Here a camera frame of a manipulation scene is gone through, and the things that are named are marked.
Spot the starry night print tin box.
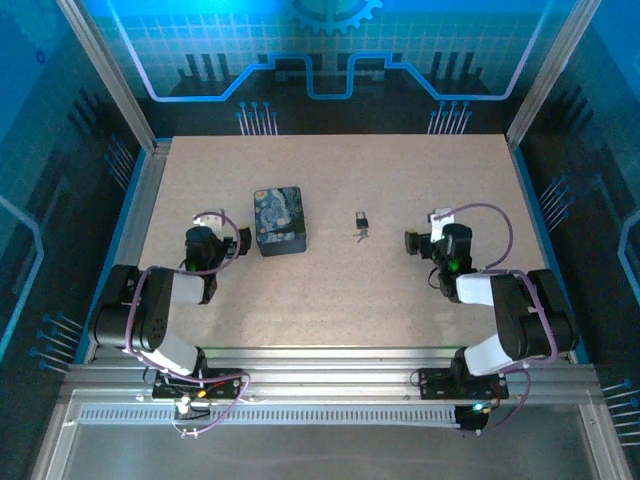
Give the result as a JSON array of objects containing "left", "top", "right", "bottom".
[{"left": 252, "top": 185, "right": 309, "bottom": 258}]

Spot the blue table edge strip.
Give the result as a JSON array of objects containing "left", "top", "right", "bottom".
[{"left": 509, "top": 144, "right": 592, "bottom": 365}]

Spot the black control box with lights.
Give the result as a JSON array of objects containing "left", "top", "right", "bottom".
[{"left": 453, "top": 402, "right": 490, "bottom": 435}]

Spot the grey metal platform sheet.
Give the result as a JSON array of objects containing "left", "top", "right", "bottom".
[{"left": 29, "top": 389, "right": 634, "bottom": 480}]

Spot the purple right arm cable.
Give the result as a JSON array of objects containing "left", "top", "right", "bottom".
[{"left": 432, "top": 202, "right": 560, "bottom": 432}]

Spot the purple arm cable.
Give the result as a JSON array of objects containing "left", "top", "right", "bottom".
[
  {"left": 123, "top": 209, "right": 251, "bottom": 440},
  {"left": 432, "top": 202, "right": 560, "bottom": 432}
]

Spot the aluminium table side rail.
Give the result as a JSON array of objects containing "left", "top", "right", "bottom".
[{"left": 82, "top": 139, "right": 174, "bottom": 364}]

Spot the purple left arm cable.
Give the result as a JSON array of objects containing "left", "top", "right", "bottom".
[{"left": 123, "top": 209, "right": 251, "bottom": 440}]

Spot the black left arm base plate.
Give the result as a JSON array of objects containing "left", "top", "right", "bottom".
[{"left": 151, "top": 368, "right": 245, "bottom": 401}]

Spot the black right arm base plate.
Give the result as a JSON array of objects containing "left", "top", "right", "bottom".
[{"left": 416, "top": 367, "right": 510, "bottom": 401}]

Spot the aluminium mounting rail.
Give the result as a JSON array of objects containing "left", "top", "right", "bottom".
[{"left": 62, "top": 346, "right": 601, "bottom": 404}]

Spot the slotted grey cable duct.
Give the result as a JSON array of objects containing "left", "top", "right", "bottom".
[{"left": 78, "top": 405, "right": 481, "bottom": 427}]

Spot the aluminium frame post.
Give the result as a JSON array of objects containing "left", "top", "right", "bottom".
[
  {"left": 505, "top": 0, "right": 604, "bottom": 146},
  {"left": 55, "top": 0, "right": 159, "bottom": 154}
]

